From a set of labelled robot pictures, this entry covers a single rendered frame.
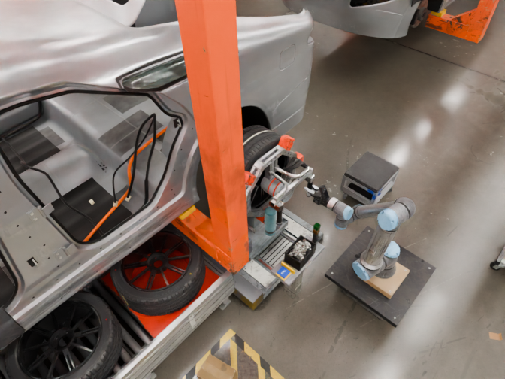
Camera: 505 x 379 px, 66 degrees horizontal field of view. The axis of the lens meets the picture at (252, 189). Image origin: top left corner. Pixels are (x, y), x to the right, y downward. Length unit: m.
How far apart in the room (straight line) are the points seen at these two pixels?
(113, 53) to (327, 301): 2.33
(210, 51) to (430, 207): 2.99
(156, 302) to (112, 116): 1.48
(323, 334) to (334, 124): 2.50
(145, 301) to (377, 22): 3.62
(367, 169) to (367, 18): 1.75
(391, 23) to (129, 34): 3.18
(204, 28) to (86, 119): 2.04
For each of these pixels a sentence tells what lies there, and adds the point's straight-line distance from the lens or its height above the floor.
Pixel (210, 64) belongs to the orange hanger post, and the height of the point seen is 2.13.
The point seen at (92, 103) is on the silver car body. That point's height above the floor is 1.03.
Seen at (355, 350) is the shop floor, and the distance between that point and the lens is 3.17.
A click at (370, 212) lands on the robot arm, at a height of 0.88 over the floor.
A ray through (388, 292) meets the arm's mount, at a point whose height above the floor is 0.35.
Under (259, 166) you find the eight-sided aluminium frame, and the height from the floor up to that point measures 1.11.
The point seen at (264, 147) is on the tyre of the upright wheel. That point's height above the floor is 1.16.
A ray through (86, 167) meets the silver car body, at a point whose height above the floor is 0.88.
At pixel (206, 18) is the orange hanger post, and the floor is 2.30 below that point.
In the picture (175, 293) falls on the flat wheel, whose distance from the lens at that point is 2.78.
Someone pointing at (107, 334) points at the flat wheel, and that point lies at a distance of 2.77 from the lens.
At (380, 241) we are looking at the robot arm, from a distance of 2.50.
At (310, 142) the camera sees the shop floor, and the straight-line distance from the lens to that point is 4.45.
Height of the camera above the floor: 2.92
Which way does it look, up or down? 48 degrees down
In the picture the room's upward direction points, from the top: 2 degrees counter-clockwise
